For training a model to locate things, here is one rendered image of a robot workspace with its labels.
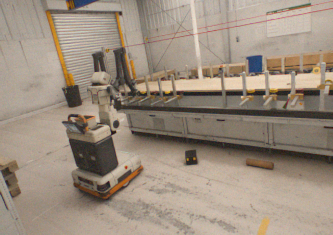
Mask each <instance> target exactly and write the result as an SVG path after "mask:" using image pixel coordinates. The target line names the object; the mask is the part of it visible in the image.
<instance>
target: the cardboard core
mask: <svg viewBox="0 0 333 235"><path fill-rule="evenodd" d="M246 164H247V165H250V166H256V167H262V168H269V169H273V167H274V163H272V162H268V161H264V160H257V159H250V158H247V160H246Z"/></svg>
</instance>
